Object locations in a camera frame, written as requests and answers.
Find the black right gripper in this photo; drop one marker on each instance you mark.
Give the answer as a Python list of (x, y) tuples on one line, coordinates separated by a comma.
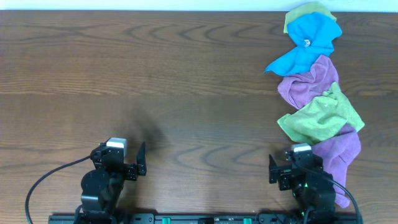
[(282, 173)]

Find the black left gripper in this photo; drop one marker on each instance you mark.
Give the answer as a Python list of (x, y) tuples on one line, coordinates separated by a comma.
[(129, 171)]

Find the purple cloth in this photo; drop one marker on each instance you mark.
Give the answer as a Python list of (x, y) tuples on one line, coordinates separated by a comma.
[(339, 152), (300, 88)]

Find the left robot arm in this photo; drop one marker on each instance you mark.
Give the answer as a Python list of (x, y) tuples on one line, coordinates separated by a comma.
[(101, 187)]

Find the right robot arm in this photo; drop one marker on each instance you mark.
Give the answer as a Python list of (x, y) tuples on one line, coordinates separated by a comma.
[(309, 184)]

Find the large green cloth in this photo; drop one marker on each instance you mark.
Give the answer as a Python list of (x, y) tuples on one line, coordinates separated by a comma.
[(322, 118)]

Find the purple cloth in pile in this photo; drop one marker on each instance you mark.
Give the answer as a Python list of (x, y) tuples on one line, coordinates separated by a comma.
[(300, 88)]

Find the blue cloth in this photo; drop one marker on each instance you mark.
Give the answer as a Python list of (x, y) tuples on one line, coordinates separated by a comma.
[(313, 35)]

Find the green cloth at top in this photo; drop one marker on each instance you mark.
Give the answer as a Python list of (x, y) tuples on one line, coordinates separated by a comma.
[(304, 9)]

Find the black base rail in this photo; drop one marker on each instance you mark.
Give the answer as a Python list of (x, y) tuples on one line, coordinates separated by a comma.
[(149, 218)]

